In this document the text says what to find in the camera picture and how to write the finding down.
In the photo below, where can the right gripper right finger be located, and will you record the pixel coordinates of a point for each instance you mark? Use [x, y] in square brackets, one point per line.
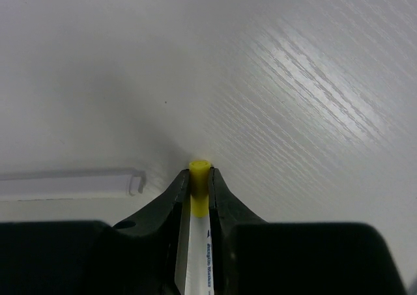
[253, 256]

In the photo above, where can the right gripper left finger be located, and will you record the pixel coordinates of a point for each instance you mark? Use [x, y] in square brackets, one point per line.
[138, 255]

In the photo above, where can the white marker yellow cap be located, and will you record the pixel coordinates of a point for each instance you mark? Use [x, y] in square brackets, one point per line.
[199, 276]

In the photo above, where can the white divided organizer box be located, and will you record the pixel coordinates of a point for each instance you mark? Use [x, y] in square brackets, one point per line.
[73, 184]

